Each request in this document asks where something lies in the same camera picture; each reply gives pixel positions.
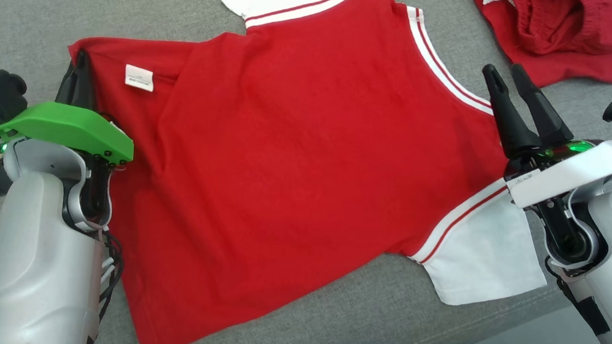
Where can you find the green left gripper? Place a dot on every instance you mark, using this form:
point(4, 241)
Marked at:
point(69, 129)

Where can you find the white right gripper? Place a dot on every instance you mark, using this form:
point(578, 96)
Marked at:
point(561, 174)

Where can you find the red shorts with white trim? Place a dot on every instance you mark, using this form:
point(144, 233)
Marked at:
point(558, 17)

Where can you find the red shirt with white sleeves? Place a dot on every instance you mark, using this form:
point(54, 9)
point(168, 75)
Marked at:
point(292, 140)

